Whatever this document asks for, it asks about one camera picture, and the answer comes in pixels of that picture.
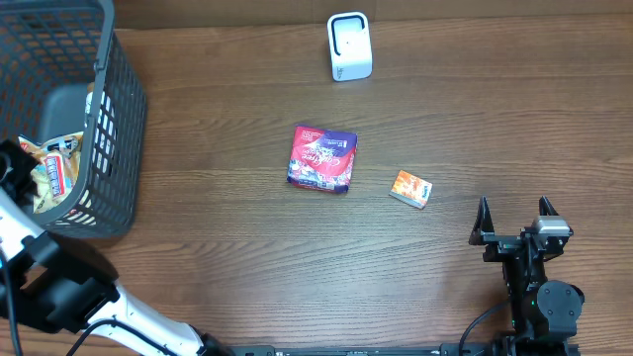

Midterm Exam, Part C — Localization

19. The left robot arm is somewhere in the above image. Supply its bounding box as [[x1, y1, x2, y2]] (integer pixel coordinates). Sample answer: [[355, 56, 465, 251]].
[[1, 140, 230, 355]]

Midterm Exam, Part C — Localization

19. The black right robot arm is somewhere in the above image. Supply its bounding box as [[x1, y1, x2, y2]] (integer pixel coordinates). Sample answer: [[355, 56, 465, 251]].
[[458, 196, 585, 355]]

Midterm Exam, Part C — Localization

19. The white barcode scanner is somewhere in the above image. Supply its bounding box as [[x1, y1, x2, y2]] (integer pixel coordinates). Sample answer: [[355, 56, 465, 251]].
[[326, 11, 373, 82]]

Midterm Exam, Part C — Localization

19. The yellow white snack bag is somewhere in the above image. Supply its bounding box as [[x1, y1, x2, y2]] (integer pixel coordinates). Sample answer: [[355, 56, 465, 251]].
[[19, 132, 83, 214]]

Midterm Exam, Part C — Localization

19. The dark grey plastic basket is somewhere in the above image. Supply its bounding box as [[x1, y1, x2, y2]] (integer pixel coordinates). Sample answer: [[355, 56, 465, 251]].
[[1, 0, 147, 238]]

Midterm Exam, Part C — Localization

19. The orange tissue pack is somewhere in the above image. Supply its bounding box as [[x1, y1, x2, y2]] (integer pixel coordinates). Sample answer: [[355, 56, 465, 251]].
[[390, 170, 433, 210]]

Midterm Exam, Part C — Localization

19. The red purple pad pack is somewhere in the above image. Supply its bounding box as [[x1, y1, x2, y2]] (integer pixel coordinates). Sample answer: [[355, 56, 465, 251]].
[[287, 126, 358, 194]]

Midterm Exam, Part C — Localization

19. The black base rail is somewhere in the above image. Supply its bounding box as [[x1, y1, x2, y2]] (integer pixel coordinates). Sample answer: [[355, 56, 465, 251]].
[[217, 340, 583, 356]]

